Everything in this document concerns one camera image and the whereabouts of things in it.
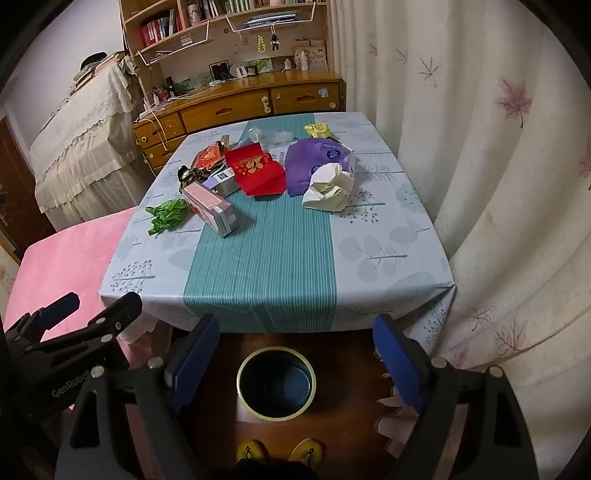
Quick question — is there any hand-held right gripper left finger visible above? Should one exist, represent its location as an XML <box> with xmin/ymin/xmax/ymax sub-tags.
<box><xmin>55</xmin><ymin>313</ymin><xmax>221</xmax><ymax>480</ymax></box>

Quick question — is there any wooden desk with drawers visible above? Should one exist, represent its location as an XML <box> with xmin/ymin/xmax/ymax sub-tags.
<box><xmin>133</xmin><ymin>76</ymin><xmax>347</xmax><ymax>176</ymax></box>

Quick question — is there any white curtain pink leaf print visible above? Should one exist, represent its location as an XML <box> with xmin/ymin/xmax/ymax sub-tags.
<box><xmin>328</xmin><ymin>0</ymin><xmax>591</xmax><ymax>462</ymax></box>

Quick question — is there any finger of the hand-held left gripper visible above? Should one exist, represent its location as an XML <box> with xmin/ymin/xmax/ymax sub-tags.
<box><xmin>23</xmin><ymin>292</ymin><xmax>143</xmax><ymax>376</ymax></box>
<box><xmin>4</xmin><ymin>292</ymin><xmax>80</xmax><ymax>343</ymax></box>

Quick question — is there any wooden bookshelf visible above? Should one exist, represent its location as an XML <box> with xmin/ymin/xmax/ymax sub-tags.
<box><xmin>119</xmin><ymin>0</ymin><xmax>331</xmax><ymax>75</ymax></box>

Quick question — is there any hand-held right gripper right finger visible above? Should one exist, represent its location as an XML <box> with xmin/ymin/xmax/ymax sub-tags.
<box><xmin>372</xmin><ymin>313</ymin><xmax>541</xmax><ymax>480</ymax></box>

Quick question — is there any teal leaf printed tablecloth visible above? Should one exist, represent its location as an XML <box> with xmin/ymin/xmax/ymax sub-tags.
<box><xmin>98</xmin><ymin>112</ymin><xmax>455</xmax><ymax>344</ymax></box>

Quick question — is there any white crumpled paper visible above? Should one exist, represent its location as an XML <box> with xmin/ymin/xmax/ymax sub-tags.
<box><xmin>302</xmin><ymin>163</ymin><xmax>355</xmax><ymax>213</ymax></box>

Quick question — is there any brown wooden door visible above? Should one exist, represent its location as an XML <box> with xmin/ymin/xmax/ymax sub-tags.
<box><xmin>0</xmin><ymin>115</ymin><xmax>56</xmax><ymax>241</ymax></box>

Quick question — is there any pink cushioned seat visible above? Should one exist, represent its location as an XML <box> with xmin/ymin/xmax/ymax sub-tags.
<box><xmin>2</xmin><ymin>206</ymin><xmax>171</xmax><ymax>370</ymax></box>

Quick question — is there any white lace cloth cover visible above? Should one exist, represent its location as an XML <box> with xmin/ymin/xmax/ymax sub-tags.
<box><xmin>30</xmin><ymin>55</ymin><xmax>144</xmax><ymax>232</ymax></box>

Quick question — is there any row of red books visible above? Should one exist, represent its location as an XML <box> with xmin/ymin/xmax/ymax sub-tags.
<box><xmin>139</xmin><ymin>13</ymin><xmax>184</xmax><ymax>48</ymax></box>

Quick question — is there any dark blue bin yellow rim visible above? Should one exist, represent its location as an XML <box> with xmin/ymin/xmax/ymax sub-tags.
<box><xmin>236</xmin><ymin>346</ymin><xmax>318</xmax><ymax>422</ymax></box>

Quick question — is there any yellow slipper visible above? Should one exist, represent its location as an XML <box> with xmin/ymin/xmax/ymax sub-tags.
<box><xmin>287</xmin><ymin>438</ymin><xmax>324</xmax><ymax>462</ymax></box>
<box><xmin>237</xmin><ymin>440</ymin><xmax>269</xmax><ymax>463</ymax></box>

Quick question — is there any purple plastic bag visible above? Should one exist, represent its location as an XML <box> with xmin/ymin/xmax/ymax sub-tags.
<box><xmin>284</xmin><ymin>138</ymin><xmax>356</xmax><ymax>197</ymax></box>

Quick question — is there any pink cardboard box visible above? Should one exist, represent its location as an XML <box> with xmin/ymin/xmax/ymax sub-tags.
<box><xmin>181</xmin><ymin>181</ymin><xmax>240</xmax><ymax>237</ymax></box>

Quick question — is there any clear plastic wrap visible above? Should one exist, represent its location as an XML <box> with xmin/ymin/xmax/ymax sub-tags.
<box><xmin>247</xmin><ymin>128</ymin><xmax>296</xmax><ymax>145</ymax></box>

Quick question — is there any green crumpled paper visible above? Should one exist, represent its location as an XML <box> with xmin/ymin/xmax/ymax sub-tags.
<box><xmin>146</xmin><ymin>198</ymin><xmax>189</xmax><ymax>236</ymax></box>

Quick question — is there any white power strip with cables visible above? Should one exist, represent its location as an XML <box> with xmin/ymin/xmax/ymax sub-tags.
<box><xmin>137</xmin><ymin>88</ymin><xmax>178</xmax><ymax>118</ymax></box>

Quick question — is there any orange gold snack packet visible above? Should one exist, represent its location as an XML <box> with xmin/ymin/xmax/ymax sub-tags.
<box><xmin>191</xmin><ymin>135</ymin><xmax>232</xmax><ymax>171</ymax></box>

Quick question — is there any small white blue box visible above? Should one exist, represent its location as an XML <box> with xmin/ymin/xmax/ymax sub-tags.
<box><xmin>205</xmin><ymin>168</ymin><xmax>241</xmax><ymax>195</ymax></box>

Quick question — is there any red gold printed envelope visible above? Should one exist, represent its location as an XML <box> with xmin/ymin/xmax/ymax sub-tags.
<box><xmin>224</xmin><ymin>143</ymin><xmax>287</xmax><ymax>197</ymax></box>

